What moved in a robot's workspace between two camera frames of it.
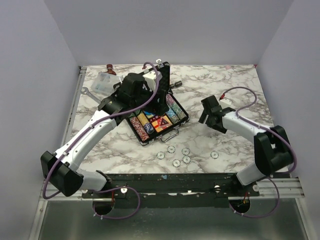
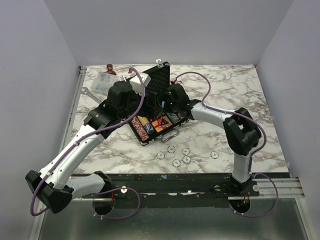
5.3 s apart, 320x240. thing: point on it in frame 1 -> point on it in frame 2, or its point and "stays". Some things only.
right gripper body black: x=215 y=127 -> x=173 y=106
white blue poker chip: x=186 y=159 stays
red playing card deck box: x=161 y=123 stays
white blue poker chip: x=171 y=149 stays
